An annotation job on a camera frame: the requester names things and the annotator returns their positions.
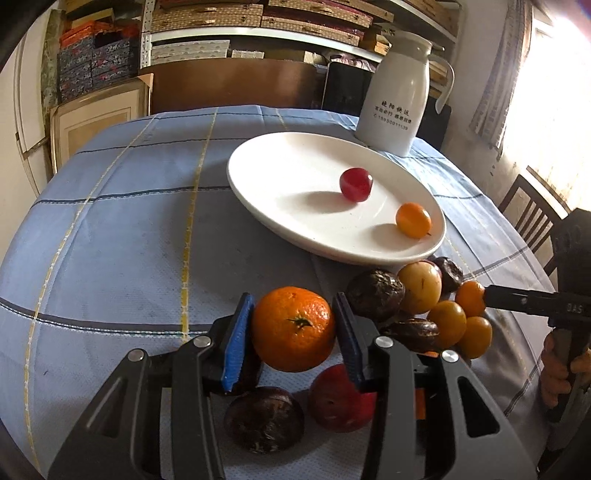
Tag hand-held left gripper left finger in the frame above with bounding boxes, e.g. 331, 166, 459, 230
46, 292, 257, 480

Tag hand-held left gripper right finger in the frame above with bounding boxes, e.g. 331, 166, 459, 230
331, 292, 539, 480

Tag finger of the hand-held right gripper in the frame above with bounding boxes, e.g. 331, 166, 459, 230
482, 285, 555, 319

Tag dark passion fruit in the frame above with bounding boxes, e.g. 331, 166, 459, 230
379, 318, 441, 355
346, 269, 406, 322
431, 257, 464, 294
224, 387, 305, 454

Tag large mandarin orange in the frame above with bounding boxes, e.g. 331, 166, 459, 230
250, 286, 336, 373

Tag red plum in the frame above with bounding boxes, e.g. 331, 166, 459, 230
339, 167, 374, 204
308, 364, 378, 433

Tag yellowish small orange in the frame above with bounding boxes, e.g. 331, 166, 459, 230
426, 300, 468, 350

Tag yellow passion fruit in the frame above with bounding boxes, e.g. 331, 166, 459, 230
397, 261, 443, 315

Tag white oval plate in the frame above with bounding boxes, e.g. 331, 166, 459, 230
226, 131, 447, 266

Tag person's right hand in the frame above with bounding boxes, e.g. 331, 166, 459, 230
540, 332, 591, 409

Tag dark wooden chair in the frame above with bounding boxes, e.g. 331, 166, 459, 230
498, 174, 573, 278

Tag blue checked tablecloth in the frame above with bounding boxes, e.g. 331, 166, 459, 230
0, 105, 561, 480

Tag bright sunlit window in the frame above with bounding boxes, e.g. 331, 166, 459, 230
501, 9, 591, 213

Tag pale patterned curtain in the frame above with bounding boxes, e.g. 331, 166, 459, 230
468, 0, 536, 160

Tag white thermos jug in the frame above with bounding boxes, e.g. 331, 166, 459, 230
355, 30, 455, 158

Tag brown wooden board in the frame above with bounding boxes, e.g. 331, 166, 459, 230
150, 58, 331, 114

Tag pale framed picture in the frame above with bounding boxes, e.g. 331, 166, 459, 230
50, 85, 151, 174

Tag stack of white patterned boxes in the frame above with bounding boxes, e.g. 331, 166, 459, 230
151, 41, 266, 65

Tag stack of blue patterned boxes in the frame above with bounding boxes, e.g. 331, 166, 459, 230
58, 39, 139, 104

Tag white framed window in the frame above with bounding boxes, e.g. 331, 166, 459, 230
11, 41, 56, 199

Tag stack of woven boxes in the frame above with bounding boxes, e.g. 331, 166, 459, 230
150, 0, 395, 47

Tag white metal shelf rack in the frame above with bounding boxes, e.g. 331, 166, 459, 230
141, 0, 462, 70

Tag green marbled panel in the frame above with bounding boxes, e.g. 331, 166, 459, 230
41, 9, 63, 109

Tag orange patterned boxes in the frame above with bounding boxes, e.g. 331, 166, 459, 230
60, 23, 139, 49

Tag yellow cardboard boxes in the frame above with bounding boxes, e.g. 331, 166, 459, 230
62, 0, 144, 28

